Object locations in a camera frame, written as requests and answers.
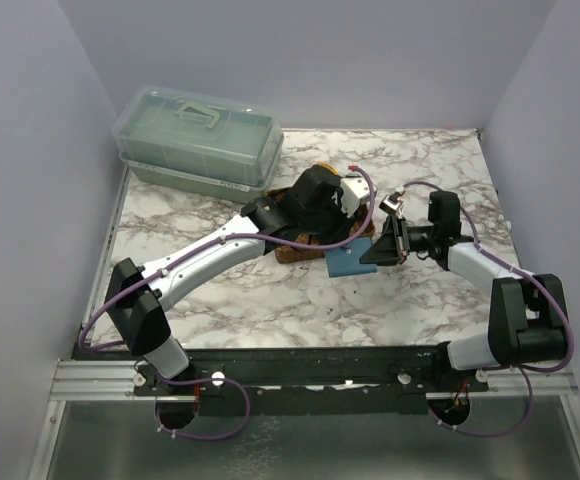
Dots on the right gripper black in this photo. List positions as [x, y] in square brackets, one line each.
[401, 240]

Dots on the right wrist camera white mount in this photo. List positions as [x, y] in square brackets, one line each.
[393, 204]

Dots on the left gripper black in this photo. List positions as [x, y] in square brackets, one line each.
[331, 220]

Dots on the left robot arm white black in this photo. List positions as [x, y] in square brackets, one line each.
[138, 297]

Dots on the yellow handled pliers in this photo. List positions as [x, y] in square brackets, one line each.
[328, 167]

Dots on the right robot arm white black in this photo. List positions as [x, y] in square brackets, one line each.
[527, 322]

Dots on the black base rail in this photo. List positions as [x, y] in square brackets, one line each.
[309, 381]

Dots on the blue leather card holder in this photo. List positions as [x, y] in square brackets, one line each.
[345, 261]

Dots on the brown woven divided basket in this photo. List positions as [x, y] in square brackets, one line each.
[286, 254]

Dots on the green plastic storage box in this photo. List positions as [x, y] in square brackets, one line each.
[198, 143]

